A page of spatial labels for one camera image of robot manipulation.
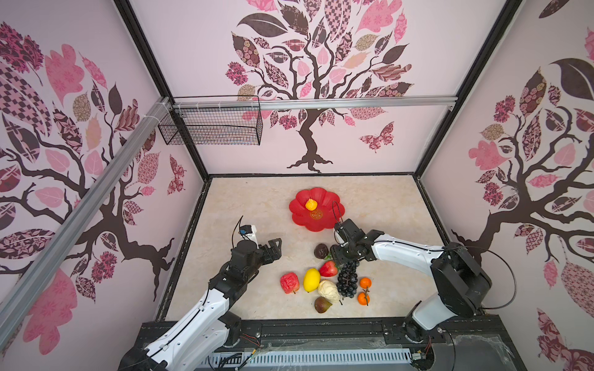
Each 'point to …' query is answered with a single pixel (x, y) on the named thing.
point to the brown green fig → (322, 304)
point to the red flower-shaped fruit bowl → (316, 209)
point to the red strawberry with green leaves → (329, 269)
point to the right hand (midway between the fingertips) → (339, 252)
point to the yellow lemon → (312, 280)
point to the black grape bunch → (347, 278)
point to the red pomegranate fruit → (289, 283)
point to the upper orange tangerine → (365, 282)
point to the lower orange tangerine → (361, 298)
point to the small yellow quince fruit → (311, 205)
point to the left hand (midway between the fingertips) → (273, 247)
